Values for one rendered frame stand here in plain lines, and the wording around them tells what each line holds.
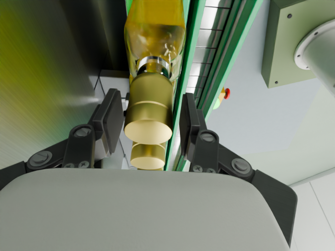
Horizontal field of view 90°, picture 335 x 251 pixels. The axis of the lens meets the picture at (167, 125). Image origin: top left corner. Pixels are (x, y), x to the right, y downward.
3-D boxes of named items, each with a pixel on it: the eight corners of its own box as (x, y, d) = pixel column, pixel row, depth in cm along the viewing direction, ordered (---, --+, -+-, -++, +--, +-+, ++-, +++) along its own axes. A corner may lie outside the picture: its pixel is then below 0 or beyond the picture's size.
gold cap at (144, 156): (132, 116, 17) (126, 156, 15) (167, 117, 17) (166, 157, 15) (136, 134, 20) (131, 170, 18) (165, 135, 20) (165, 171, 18)
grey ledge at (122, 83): (106, 54, 48) (96, 81, 42) (137, 56, 49) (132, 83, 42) (135, 168, 127) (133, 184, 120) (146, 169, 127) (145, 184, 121)
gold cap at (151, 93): (127, 70, 12) (117, 117, 10) (175, 72, 13) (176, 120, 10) (132, 102, 15) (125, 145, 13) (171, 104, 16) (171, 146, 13)
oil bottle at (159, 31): (142, -39, 25) (116, 38, 13) (180, -36, 25) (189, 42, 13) (144, 4, 30) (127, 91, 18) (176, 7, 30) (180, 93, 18)
